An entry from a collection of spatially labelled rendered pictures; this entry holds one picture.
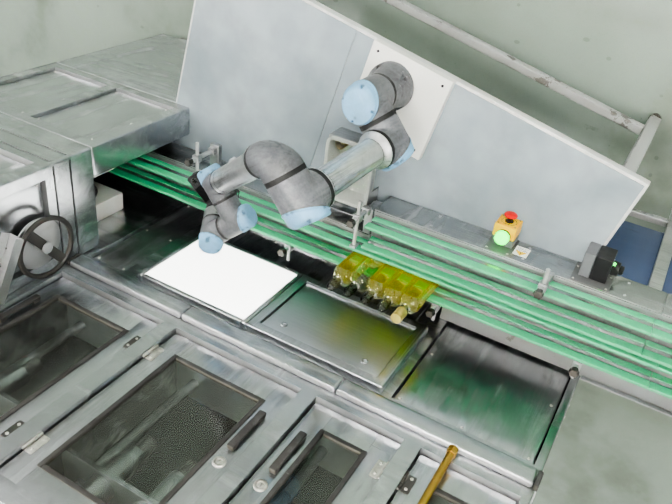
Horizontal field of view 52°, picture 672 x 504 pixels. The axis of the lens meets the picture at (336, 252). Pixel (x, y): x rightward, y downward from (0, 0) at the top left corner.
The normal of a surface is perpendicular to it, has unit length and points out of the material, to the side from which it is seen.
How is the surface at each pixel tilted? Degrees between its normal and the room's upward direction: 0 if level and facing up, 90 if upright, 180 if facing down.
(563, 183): 0
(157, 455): 90
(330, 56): 0
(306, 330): 90
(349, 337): 90
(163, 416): 90
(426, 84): 0
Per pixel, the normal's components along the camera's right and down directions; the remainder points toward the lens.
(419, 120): -0.49, 0.42
